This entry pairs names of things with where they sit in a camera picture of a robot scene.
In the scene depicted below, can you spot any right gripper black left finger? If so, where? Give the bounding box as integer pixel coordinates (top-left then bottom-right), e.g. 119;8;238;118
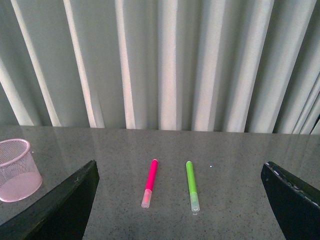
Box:
0;160;100;240

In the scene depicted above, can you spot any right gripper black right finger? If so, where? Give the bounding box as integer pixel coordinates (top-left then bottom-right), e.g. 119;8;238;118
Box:
260;161;320;240

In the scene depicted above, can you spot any pink marker pen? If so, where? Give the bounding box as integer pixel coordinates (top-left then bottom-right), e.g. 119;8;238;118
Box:
141;159;159;209

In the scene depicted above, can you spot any pink mesh pen cup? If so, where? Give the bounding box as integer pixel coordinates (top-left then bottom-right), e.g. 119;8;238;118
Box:
0;138;43;203

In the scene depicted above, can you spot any green marker pen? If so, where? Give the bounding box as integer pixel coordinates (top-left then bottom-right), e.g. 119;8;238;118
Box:
185;161;200;212

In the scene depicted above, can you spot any grey pleated curtain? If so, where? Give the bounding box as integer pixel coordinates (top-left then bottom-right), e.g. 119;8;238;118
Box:
0;0;320;135

